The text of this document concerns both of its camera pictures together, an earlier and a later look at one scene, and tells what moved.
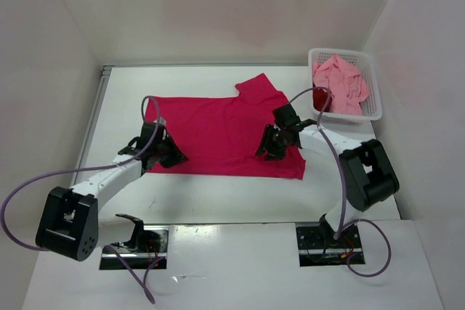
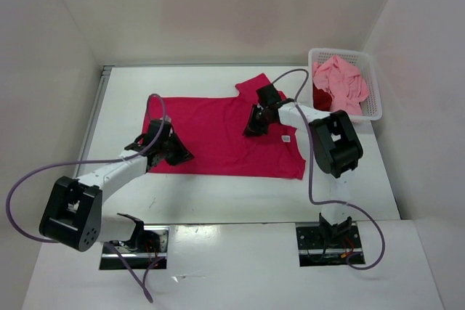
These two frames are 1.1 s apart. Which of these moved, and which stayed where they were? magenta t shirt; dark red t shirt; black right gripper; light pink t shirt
Moved: black right gripper
Stayed: dark red t shirt; light pink t shirt; magenta t shirt
